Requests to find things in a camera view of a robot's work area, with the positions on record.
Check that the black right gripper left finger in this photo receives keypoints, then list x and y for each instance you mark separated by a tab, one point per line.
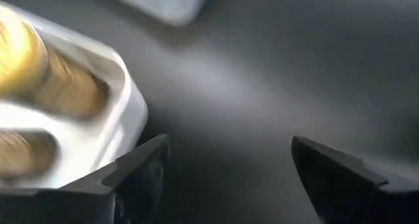
82	207

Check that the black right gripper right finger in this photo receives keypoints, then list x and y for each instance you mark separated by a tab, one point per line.
360	201

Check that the yellow-lid brown spice jar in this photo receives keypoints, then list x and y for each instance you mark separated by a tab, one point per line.
23	155
23	60

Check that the white plastic bin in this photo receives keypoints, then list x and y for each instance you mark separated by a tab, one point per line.
131	112

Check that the translucent plastic bin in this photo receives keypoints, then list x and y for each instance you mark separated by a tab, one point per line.
163	4

